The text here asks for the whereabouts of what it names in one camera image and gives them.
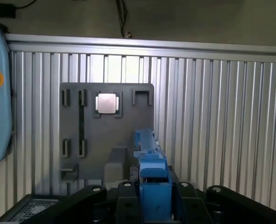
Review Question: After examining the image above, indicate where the grey parts rack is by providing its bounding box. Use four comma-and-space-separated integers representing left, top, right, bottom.
58, 82, 155, 187

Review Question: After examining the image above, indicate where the silver CPU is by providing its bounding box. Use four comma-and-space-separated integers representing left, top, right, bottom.
95, 93, 119, 114

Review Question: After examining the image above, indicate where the black power adapter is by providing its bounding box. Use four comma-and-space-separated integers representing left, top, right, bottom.
0, 4, 16, 19

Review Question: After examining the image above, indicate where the black hanging wire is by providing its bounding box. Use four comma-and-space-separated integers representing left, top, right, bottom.
115, 0, 133, 38

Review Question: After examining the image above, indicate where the black adapter cable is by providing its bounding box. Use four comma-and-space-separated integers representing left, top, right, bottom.
14, 0, 42, 10

